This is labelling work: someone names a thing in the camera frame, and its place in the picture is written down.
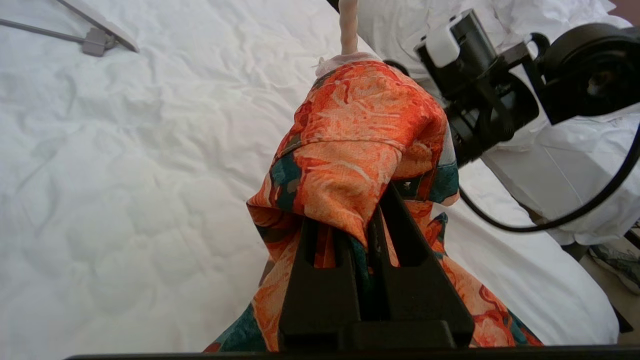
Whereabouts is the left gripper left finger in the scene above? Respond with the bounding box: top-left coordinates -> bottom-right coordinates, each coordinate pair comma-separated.
278,217 -> 362,352

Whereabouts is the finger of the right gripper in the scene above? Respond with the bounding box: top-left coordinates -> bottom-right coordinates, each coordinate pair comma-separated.
338,0 -> 360,55

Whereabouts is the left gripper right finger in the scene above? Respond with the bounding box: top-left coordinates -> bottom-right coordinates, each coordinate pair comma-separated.
359,182 -> 475,350

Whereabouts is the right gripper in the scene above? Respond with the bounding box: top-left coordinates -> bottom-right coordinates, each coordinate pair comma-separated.
445,64 -> 542,169

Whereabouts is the orange patterned shirt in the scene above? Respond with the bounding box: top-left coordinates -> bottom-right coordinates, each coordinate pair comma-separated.
202,59 -> 544,354

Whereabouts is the white quilted bed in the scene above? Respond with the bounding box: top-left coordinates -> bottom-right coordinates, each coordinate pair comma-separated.
0,0 -> 621,354

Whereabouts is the grey clothes hanger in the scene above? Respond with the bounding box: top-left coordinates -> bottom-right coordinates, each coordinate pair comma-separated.
0,0 -> 140,57

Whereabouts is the white crumpled duvet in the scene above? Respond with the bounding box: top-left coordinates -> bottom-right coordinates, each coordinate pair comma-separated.
357,0 -> 640,247

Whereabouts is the grey sneaker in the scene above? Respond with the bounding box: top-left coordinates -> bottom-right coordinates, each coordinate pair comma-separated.
587,242 -> 640,296

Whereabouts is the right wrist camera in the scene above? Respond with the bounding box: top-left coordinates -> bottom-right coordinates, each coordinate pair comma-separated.
414,9 -> 502,97

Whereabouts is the black cable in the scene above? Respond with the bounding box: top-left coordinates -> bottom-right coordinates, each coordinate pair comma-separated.
458,122 -> 640,234

